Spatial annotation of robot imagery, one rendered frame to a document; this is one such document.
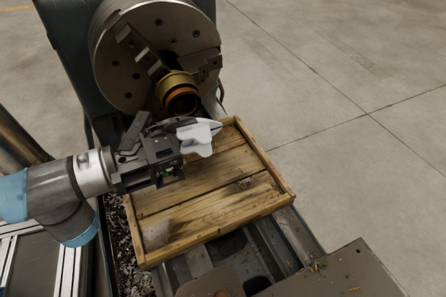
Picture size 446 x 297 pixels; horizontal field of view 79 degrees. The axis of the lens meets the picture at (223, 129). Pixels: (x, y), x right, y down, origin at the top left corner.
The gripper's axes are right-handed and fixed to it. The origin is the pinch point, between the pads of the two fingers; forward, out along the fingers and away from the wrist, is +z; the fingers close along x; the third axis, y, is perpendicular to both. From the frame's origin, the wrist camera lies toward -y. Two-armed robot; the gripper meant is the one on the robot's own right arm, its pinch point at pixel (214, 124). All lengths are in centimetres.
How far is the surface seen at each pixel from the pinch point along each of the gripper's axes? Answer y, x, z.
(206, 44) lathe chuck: -22.8, 4.0, 7.8
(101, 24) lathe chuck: -26.4, 11.5, -14.2
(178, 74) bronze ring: -13.2, 4.1, -2.4
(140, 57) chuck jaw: -17.0, 7.5, -8.9
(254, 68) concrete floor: -157, -109, 108
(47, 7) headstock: -38.3, 12.2, -24.1
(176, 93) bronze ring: -8.6, 3.0, -4.6
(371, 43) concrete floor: -146, -108, 248
